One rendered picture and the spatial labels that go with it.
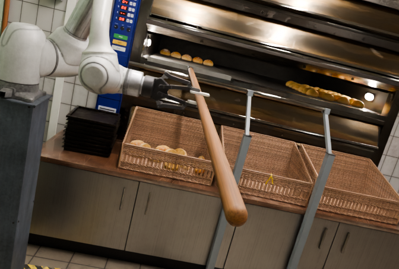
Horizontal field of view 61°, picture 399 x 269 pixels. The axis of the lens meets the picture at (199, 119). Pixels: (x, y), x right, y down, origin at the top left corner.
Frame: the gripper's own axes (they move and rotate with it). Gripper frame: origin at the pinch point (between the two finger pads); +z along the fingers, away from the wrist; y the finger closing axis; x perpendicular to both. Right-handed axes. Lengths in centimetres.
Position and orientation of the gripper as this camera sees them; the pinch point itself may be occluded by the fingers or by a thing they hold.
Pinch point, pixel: (198, 98)
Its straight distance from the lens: 121.3
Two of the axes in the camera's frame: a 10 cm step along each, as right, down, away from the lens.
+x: 0.6, 2.3, -9.7
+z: 9.7, 2.2, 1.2
